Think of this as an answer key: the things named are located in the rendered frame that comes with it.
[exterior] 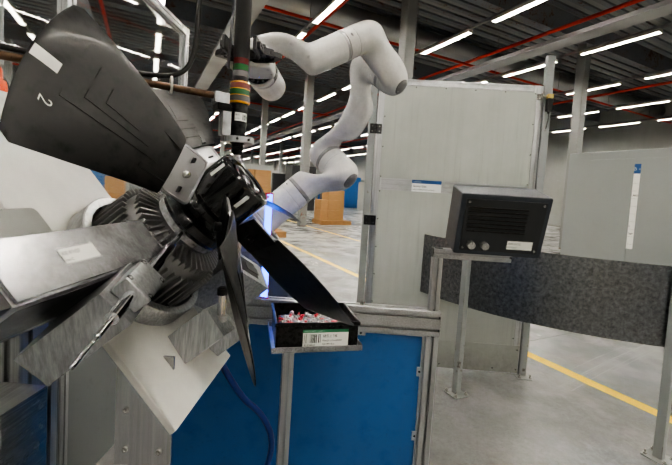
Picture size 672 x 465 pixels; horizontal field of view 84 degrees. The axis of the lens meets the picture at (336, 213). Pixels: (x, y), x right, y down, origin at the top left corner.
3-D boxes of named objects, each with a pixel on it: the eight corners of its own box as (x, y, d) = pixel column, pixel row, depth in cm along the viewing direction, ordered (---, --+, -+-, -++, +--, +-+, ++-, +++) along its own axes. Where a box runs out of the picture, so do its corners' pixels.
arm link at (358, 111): (323, 183, 146) (299, 159, 154) (343, 181, 155) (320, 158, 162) (385, 60, 121) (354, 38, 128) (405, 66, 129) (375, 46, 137)
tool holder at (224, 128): (215, 138, 74) (218, 88, 73) (206, 141, 80) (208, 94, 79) (259, 144, 79) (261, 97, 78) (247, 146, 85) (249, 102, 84)
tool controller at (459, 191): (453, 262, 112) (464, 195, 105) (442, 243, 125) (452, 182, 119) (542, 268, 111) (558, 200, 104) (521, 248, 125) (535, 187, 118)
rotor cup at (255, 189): (203, 255, 65) (262, 210, 64) (152, 187, 64) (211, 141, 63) (229, 243, 79) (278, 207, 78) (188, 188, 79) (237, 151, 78)
